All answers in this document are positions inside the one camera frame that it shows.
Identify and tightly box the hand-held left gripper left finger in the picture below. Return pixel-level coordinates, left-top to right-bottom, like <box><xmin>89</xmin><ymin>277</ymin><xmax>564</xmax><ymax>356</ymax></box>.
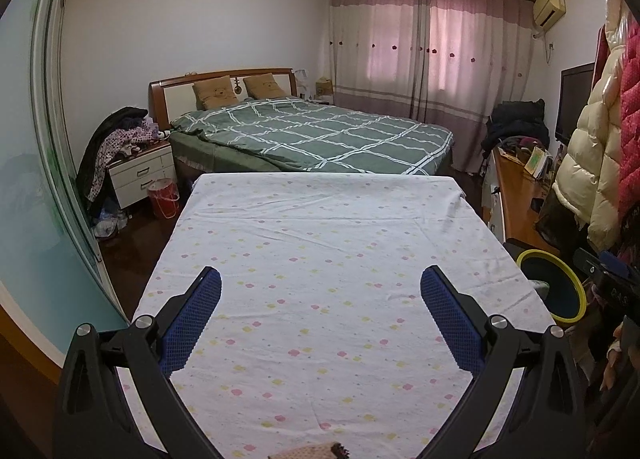
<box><xmin>52</xmin><ymin>266</ymin><xmax>223</xmax><ymax>459</ymax></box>

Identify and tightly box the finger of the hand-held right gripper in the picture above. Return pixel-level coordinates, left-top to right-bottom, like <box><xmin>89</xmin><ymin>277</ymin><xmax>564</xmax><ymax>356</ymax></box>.
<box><xmin>575</xmin><ymin>248</ymin><xmax>632</xmax><ymax>283</ymax></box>

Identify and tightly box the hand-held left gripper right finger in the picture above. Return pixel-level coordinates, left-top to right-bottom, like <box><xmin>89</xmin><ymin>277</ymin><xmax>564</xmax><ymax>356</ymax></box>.
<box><xmin>420</xmin><ymin>266</ymin><xmax>586</xmax><ymax>459</ymax></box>

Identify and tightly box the black bin with yellow rim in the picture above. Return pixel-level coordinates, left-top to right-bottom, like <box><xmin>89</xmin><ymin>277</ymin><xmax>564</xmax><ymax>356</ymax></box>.
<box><xmin>515</xmin><ymin>249</ymin><xmax>587</xmax><ymax>326</ymax></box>

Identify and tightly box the cream down jacket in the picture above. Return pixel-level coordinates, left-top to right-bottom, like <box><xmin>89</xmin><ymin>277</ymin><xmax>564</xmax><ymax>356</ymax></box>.
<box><xmin>552</xmin><ymin>19</ymin><xmax>626</xmax><ymax>252</ymax></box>

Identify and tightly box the wooden desk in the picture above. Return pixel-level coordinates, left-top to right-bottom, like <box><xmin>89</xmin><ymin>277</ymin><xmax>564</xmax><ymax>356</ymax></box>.
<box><xmin>482</xmin><ymin>146</ymin><xmax>563</xmax><ymax>252</ymax></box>

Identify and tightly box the red bucket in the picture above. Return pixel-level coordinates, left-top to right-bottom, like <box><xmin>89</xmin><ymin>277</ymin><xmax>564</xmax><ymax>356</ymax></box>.
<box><xmin>147</xmin><ymin>178</ymin><xmax>180</xmax><ymax>220</ymax></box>

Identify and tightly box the green book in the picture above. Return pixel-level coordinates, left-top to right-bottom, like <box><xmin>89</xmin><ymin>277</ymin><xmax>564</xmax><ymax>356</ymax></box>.
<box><xmin>522</xmin><ymin>146</ymin><xmax>552</xmax><ymax>180</ymax></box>

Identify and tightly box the white nightstand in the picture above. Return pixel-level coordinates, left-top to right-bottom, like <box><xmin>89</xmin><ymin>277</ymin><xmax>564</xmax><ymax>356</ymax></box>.
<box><xmin>107</xmin><ymin>141</ymin><xmax>177</xmax><ymax>210</ymax></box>

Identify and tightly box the black television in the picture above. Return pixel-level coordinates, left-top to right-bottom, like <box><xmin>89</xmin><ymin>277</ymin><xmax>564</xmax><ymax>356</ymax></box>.
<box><xmin>556</xmin><ymin>62</ymin><xmax>597</xmax><ymax>147</ymax></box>

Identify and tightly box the dark clothes pile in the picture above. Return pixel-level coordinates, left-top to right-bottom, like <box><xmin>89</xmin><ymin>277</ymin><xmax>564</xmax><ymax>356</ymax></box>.
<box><xmin>482</xmin><ymin>99</ymin><xmax>551</xmax><ymax>160</ymax></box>

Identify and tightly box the pink knitted cloth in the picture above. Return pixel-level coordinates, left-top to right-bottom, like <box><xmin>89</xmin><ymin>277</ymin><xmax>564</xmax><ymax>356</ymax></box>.
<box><xmin>267</xmin><ymin>441</ymin><xmax>351</xmax><ymax>459</ymax></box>

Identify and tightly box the pile of clothes on nightstand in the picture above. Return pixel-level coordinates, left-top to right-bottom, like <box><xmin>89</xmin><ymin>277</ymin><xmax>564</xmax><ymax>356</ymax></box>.
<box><xmin>75</xmin><ymin>106</ymin><xmax>166</xmax><ymax>214</ymax></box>

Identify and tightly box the glass sliding wardrobe door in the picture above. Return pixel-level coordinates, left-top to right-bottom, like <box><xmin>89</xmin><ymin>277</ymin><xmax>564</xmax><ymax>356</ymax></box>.
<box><xmin>0</xmin><ymin>0</ymin><xmax>131</xmax><ymax>340</ymax></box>

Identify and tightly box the wooden bed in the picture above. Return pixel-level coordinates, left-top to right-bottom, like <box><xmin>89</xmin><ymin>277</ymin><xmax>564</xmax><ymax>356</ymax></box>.
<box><xmin>149</xmin><ymin>68</ymin><xmax>456</xmax><ymax>180</ymax></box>

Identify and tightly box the green plaid quilt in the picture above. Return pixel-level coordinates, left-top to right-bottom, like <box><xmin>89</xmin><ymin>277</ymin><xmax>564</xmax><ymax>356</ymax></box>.
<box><xmin>169</xmin><ymin>96</ymin><xmax>455</xmax><ymax>174</ymax></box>

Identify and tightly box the brown bear pillow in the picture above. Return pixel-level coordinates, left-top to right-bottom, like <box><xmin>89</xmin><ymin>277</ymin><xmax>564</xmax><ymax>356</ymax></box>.
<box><xmin>192</xmin><ymin>75</ymin><xmax>239</xmax><ymax>110</ymax></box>
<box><xmin>243</xmin><ymin>73</ymin><xmax>289</xmax><ymax>100</ymax></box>

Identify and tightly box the cream air conditioner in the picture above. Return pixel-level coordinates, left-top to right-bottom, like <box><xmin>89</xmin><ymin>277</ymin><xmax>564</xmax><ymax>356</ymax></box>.
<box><xmin>532</xmin><ymin>0</ymin><xmax>567</xmax><ymax>32</ymax></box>

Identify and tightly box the pink white curtain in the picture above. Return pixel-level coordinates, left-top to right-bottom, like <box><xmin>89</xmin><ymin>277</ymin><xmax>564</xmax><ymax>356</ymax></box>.
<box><xmin>327</xmin><ymin>0</ymin><xmax>533</xmax><ymax>174</ymax></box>

